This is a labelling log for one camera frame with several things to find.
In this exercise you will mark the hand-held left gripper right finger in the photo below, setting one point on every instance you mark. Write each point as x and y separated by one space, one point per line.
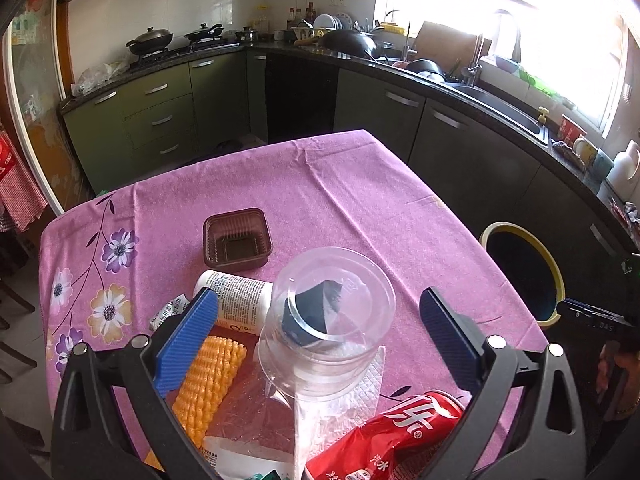
452 342

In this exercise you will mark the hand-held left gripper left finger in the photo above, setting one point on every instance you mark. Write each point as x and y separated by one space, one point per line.
187 342

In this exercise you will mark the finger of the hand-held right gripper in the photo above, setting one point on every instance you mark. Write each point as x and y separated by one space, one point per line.
595 319

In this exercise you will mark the yellow-rimmed dark trash bin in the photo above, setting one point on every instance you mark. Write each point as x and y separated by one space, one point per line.
520 270

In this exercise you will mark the clear plastic bag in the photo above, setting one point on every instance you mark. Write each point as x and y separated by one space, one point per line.
250 410

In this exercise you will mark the crushed red soda can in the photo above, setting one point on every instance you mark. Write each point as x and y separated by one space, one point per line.
390 435

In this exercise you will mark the black plastic piece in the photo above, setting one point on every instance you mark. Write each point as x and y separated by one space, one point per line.
305 315

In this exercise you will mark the white printed plastic package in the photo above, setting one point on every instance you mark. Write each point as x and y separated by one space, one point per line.
235 457

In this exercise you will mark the clear plastic cup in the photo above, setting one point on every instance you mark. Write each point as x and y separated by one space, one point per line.
325 357

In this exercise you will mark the person's right hand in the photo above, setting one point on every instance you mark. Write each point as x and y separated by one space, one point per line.
617 375

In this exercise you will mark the small white green wrapper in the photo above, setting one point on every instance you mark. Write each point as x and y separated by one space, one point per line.
167 312

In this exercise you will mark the white printed tube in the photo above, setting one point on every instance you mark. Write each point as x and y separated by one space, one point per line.
240 295

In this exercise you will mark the brown plastic tray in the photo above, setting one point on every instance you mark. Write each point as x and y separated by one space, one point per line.
237 250

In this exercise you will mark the white jug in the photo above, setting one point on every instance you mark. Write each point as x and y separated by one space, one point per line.
625 167

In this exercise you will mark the pink floral tablecloth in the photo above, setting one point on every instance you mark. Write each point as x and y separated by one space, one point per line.
325 200

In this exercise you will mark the dark slippers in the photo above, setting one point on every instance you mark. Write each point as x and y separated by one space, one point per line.
229 145

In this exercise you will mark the steel kitchen sink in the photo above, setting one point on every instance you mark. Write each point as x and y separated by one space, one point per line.
500 110

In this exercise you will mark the red checked cloth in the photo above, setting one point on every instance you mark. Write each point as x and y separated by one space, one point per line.
20 185

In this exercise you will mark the green base cabinets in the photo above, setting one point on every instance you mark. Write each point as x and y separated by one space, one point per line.
160 110

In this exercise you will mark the steel faucet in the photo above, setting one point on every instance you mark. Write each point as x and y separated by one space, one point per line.
472 67

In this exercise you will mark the black bowl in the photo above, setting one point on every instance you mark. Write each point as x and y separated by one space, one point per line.
425 67

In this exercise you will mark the crumpled pale plastic bag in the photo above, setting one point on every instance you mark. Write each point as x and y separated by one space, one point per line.
100 77

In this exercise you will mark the black gas stove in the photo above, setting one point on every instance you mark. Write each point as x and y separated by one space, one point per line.
185 51

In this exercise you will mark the glass door with decals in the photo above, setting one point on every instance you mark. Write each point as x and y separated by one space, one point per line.
40 85

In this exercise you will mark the brown cutting board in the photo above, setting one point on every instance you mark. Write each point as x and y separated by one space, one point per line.
445 42

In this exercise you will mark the bright kitchen window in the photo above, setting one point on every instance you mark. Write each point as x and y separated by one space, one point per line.
550 20

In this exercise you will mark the dark lidded wok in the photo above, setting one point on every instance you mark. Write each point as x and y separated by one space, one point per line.
150 39

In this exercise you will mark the black lidded frying pan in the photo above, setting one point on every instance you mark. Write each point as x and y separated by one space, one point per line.
202 34

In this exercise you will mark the small steel pot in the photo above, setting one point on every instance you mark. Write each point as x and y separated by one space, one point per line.
247 35

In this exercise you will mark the large black wok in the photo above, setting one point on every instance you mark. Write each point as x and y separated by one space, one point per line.
350 42

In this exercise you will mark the wooden rolling pin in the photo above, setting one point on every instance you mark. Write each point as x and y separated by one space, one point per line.
310 40

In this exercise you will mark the rack of white plates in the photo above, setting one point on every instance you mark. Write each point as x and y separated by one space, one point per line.
327 21

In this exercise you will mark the group of condiment bottles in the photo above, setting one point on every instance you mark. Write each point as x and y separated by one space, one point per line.
302 16

